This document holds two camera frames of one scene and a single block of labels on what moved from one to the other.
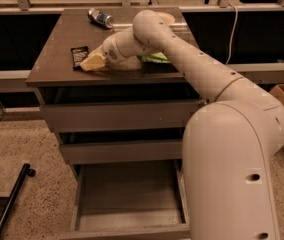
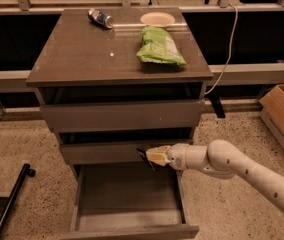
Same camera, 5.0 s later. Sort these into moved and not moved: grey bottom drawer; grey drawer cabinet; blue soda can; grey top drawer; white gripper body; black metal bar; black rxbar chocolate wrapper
Moved: white gripper body; black rxbar chocolate wrapper
Not moved: black metal bar; grey drawer cabinet; blue soda can; grey top drawer; grey bottom drawer
